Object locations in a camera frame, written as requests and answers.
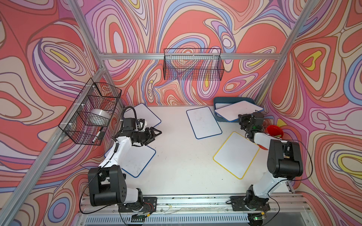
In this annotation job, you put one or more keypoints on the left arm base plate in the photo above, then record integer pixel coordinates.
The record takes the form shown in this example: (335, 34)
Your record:
(146, 205)

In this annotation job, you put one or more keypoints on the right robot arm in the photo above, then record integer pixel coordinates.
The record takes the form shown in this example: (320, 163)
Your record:
(284, 161)

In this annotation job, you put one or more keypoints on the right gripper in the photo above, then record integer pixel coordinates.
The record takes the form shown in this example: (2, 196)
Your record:
(242, 117)

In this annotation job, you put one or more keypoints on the red plastic cup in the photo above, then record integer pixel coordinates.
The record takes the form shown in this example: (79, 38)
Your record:
(272, 132)

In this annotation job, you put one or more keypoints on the teal plastic storage box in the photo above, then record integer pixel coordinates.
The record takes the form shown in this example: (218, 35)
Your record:
(231, 100)

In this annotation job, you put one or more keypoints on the green circuit board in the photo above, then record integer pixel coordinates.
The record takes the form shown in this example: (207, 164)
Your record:
(138, 218)

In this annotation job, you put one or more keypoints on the silver tape roll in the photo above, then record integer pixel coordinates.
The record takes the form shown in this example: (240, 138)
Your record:
(100, 115)

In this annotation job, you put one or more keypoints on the blue whiteboard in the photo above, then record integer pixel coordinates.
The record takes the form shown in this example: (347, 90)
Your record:
(221, 105)
(132, 161)
(203, 122)
(143, 112)
(237, 110)

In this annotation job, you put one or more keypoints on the yellow framed whiteboard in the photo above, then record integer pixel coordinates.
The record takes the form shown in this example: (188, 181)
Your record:
(236, 155)

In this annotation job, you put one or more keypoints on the black wire basket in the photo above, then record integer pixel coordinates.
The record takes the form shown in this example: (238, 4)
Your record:
(193, 64)
(78, 124)

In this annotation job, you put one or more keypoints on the marker in left basket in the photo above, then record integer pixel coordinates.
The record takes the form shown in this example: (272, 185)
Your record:
(96, 137)

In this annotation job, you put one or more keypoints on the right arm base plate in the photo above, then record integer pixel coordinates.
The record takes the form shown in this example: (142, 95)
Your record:
(244, 203)

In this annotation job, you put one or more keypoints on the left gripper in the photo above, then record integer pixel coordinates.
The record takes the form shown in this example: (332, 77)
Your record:
(149, 138)

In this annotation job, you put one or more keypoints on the left black wire basket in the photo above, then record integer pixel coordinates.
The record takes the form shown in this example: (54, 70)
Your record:
(78, 124)

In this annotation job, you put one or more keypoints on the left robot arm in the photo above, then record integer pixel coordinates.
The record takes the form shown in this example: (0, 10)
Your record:
(106, 183)

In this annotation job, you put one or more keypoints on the back black wire basket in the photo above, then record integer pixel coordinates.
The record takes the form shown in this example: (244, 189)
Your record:
(193, 64)

